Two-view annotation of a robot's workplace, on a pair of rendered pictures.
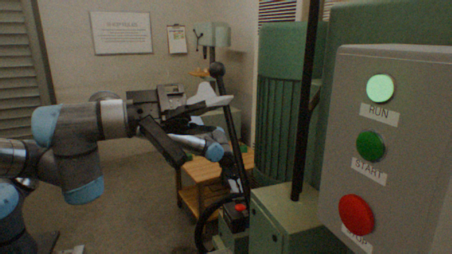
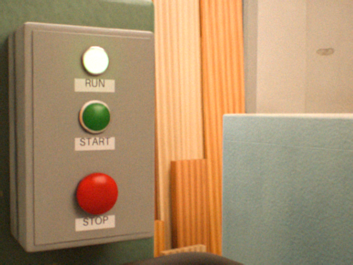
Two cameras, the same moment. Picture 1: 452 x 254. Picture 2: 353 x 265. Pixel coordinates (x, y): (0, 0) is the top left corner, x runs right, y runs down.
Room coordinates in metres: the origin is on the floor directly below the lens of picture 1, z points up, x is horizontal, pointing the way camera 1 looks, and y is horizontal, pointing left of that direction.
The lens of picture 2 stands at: (0.17, 0.28, 1.42)
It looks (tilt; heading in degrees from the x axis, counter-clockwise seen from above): 3 degrees down; 263
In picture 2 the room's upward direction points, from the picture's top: straight up
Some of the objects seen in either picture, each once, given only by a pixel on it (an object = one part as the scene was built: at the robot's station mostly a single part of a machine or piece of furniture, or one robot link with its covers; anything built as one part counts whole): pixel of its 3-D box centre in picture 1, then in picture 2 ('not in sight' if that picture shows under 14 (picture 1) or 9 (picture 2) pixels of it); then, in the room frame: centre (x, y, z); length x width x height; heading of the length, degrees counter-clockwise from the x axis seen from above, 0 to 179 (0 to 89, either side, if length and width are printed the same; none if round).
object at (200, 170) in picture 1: (219, 179); not in sight; (2.10, 0.03, 0.32); 0.66 x 0.57 x 0.64; 118
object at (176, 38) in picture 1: (177, 38); not in sight; (3.57, 0.56, 1.42); 0.23 x 0.06 x 0.34; 118
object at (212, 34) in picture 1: (213, 101); not in sight; (2.94, 0.11, 0.79); 0.62 x 0.48 x 1.58; 27
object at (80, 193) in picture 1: (74, 171); not in sight; (0.51, 0.29, 1.23); 0.11 x 0.08 x 0.11; 65
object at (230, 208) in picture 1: (245, 209); not in sight; (0.72, -0.07, 0.99); 0.13 x 0.11 x 0.06; 110
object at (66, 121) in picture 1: (70, 125); not in sight; (0.50, 0.28, 1.33); 0.11 x 0.08 x 0.09; 110
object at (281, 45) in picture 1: (300, 106); not in sight; (0.54, -0.15, 1.35); 0.18 x 0.18 x 0.31
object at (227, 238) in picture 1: (247, 230); not in sight; (0.72, -0.07, 0.92); 0.15 x 0.13 x 0.09; 110
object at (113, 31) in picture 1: (123, 33); not in sight; (3.29, 1.11, 1.48); 0.64 x 0.02 x 0.46; 118
